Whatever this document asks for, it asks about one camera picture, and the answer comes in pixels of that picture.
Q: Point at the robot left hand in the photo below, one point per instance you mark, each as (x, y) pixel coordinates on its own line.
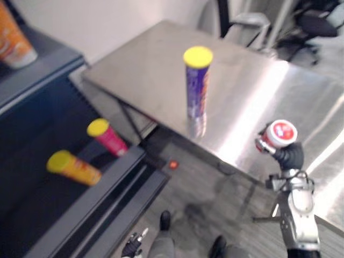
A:
(132, 246)

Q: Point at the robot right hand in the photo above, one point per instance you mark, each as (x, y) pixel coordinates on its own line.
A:
(291, 156)

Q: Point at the red white gum tub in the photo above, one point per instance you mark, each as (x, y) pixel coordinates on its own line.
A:
(280, 133)

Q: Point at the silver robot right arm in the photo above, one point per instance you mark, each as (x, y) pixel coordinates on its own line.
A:
(297, 212)

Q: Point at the pink chips can yellow lid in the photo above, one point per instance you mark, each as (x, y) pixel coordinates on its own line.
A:
(108, 137)

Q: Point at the purple chips can yellow lid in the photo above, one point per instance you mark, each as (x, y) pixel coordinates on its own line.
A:
(197, 92)

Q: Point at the dark grey metal shelf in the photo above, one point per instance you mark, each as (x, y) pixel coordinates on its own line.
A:
(53, 139)

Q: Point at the orange chips can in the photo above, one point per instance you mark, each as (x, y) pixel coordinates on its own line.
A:
(13, 40)

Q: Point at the steel folding table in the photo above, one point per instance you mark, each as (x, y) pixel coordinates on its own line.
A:
(242, 107)

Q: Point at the small red floor object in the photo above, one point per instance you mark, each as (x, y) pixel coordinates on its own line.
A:
(173, 165)

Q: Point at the black office chair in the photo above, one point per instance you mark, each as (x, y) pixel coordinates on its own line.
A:
(313, 25)

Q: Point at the grey chair frame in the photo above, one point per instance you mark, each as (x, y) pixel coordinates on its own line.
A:
(248, 25)

